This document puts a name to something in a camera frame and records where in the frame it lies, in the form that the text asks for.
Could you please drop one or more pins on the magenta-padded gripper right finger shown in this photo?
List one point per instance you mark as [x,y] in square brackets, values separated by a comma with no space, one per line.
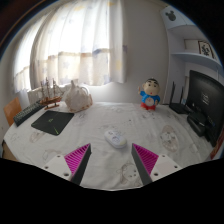
[165,165]

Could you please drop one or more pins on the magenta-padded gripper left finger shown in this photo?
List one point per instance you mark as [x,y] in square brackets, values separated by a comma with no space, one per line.
[60,165]

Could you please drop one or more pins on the white cartoon-print computer mouse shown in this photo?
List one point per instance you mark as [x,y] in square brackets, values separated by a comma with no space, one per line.
[115,139]

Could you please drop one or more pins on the black mouse pad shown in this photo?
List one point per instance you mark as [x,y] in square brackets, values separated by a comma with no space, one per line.
[52,122]

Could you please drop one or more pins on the white printed tablecloth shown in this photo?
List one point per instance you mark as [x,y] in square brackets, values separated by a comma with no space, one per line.
[146,130]

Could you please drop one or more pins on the black box device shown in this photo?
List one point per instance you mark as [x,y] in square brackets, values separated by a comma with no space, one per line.
[196,122]

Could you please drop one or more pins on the red packet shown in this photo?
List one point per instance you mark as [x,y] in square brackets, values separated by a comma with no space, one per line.
[218,145]

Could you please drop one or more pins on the black router with antennas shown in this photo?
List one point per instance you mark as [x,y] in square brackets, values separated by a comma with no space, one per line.
[179,107]

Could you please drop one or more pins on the black keyboard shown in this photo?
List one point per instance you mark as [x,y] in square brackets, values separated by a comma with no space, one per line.
[27,114]

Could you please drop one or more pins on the wooden model sailing ship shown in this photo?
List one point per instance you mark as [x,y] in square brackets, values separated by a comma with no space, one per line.
[50,99]

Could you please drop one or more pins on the large white conch shell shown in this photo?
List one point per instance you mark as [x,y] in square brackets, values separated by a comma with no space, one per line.
[76,98]

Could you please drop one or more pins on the cartoon boy figurine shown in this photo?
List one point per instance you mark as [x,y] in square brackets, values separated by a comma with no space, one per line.
[150,96]

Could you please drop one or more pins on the orange wooden chair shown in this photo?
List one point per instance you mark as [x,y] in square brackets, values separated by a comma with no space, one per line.
[12,110]

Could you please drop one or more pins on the black monitor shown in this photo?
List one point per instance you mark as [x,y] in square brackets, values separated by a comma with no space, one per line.
[208,96]

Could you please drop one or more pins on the white shelf unit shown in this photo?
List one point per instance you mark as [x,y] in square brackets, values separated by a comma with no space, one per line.
[176,53]

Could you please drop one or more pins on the white sheer curtain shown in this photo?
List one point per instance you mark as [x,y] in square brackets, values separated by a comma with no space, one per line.
[76,40]

